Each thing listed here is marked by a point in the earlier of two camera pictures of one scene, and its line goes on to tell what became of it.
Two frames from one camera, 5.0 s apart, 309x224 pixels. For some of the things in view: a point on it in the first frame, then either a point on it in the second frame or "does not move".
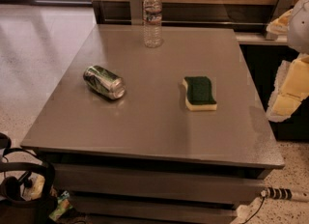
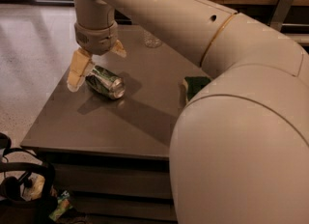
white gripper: [299, 28] -> [98, 41]
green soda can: [104, 82] does not move
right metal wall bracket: [286, 3] does not move
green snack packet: [63, 206] does not move
